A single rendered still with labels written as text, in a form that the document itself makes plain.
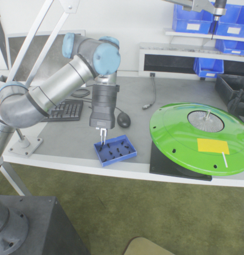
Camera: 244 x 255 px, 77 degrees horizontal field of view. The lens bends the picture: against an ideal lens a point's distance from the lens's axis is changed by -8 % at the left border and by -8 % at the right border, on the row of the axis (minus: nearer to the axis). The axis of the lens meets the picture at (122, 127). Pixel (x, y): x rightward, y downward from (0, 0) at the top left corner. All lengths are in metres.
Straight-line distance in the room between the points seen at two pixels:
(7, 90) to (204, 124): 0.50
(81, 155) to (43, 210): 0.22
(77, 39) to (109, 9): 0.88
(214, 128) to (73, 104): 0.65
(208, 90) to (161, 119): 0.71
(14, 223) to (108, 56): 0.48
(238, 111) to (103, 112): 0.59
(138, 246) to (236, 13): 1.41
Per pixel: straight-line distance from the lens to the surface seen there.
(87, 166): 0.57
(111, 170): 0.56
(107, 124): 0.49
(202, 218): 1.59
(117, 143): 0.63
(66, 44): 0.45
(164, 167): 0.56
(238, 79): 1.24
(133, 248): 0.76
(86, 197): 1.57
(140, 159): 0.58
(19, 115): 0.36
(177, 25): 1.09
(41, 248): 0.56
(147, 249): 0.76
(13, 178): 1.03
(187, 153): 0.41
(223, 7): 0.73
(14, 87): 0.45
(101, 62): 0.34
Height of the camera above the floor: 1.36
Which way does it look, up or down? 39 degrees down
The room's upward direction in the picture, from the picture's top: straight up
